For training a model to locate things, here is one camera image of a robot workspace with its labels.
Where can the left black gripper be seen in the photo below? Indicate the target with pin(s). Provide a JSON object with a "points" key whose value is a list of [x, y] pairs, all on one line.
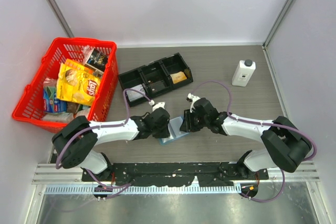
{"points": [[165, 134]]}

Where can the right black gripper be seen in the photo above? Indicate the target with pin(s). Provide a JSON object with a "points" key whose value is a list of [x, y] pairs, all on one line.
{"points": [[187, 125]]}

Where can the blue leather card holder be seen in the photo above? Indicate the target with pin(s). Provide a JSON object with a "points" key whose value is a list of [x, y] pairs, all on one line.
{"points": [[174, 130]]}

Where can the gold card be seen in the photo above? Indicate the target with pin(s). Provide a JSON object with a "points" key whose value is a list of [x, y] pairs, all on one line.
{"points": [[178, 77]]}

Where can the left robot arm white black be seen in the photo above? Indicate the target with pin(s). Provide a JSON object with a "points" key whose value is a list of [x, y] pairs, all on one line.
{"points": [[75, 142]]}

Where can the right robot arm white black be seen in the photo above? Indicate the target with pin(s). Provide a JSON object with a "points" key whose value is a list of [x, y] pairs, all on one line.
{"points": [[284, 146]]}

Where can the white card in tray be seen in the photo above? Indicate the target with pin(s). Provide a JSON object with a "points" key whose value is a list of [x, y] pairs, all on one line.
{"points": [[136, 92]]}

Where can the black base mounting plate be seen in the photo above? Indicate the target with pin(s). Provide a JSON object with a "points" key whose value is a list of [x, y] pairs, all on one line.
{"points": [[178, 174]]}

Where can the black three-compartment organizer tray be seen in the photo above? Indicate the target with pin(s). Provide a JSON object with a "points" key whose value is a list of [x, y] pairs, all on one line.
{"points": [[155, 77]]}

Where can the white bottle grey cap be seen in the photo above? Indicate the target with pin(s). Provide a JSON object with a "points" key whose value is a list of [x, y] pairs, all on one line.
{"points": [[243, 72]]}

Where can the black snack box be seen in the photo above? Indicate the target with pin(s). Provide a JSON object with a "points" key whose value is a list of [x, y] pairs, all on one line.
{"points": [[95, 60]]}

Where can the yellow Lays chips bag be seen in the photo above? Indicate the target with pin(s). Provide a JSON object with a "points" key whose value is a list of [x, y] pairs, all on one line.
{"points": [[77, 83]]}

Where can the blue packaged item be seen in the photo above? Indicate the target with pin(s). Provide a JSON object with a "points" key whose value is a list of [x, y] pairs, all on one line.
{"points": [[51, 103]]}

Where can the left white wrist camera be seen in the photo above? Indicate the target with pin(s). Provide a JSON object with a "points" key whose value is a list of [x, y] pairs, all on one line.
{"points": [[155, 105]]}

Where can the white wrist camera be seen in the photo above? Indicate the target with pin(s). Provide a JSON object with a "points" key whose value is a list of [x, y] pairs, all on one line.
{"points": [[192, 99], [155, 105]]}

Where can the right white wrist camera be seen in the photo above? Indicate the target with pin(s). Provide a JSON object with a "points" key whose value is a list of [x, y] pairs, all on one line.
{"points": [[192, 99]]}

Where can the aluminium rail frame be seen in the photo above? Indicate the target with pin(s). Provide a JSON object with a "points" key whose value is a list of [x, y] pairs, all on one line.
{"points": [[77, 181]]}

